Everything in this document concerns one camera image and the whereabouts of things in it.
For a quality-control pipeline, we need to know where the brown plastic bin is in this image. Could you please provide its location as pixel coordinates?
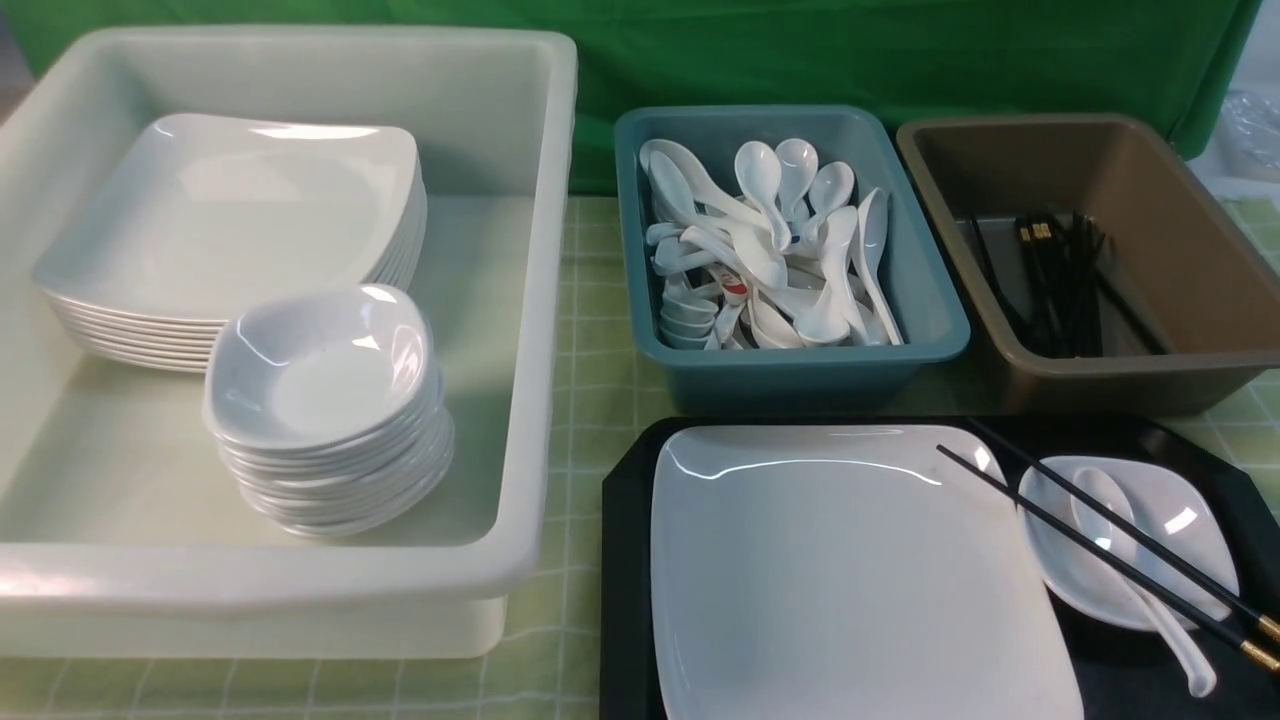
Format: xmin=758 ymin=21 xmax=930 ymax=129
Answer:
xmin=896 ymin=113 xmax=1277 ymax=416

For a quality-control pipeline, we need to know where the stack of small white bowls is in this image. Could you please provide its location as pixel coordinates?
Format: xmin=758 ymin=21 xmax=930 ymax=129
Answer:
xmin=202 ymin=284 xmax=454 ymax=538

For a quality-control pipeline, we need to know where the white square rice plate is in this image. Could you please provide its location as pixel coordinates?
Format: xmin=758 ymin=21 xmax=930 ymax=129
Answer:
xmin=650 ymin=424 xmax=1085 ymax=719

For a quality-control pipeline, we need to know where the large white plastic tub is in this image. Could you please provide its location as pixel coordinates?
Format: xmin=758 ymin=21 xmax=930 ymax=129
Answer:
xmin=3 ymin=26 xmax=577 ymax=659

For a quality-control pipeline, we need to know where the bundle of black chopsticks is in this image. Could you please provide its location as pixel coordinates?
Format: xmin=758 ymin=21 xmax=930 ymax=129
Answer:
xmin=966 ymin=211 xmax=1170 ymax=359

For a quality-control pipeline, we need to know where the teal plastic bin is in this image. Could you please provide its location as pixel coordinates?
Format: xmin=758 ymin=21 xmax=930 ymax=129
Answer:
xmin=614 ymin=105 xmax=970 ymax=415

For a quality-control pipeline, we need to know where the white ceramic soup spoon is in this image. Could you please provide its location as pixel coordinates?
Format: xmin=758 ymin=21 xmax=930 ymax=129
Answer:
xmin=1073 ymin=468 xmax=1219 ymax=698

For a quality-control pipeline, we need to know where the black serving tray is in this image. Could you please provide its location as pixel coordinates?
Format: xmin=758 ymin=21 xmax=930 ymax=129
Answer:
xmin=599 ymin=414 xmax=1277 ymax=719

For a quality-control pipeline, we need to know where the green checked tablecloth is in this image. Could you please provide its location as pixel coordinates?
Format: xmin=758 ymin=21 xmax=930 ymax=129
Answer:
xmin=0 ymin=195 xmax=1280 ymax=720

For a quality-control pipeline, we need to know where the green backdrop cloth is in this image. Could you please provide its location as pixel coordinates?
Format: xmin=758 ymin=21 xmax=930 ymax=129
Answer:
xmin=3 ymin=1 xmax=1260 ymax=193

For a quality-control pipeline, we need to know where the pile of white soup spoons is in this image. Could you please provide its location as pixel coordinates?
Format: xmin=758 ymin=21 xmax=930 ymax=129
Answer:
xmin=637 ymin=138 xmax=905 ymax=351

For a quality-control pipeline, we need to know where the stack of white square plates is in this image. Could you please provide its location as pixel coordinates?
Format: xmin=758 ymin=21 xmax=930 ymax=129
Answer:
xmin=33 ymin=113 xmax=426 ymax=374

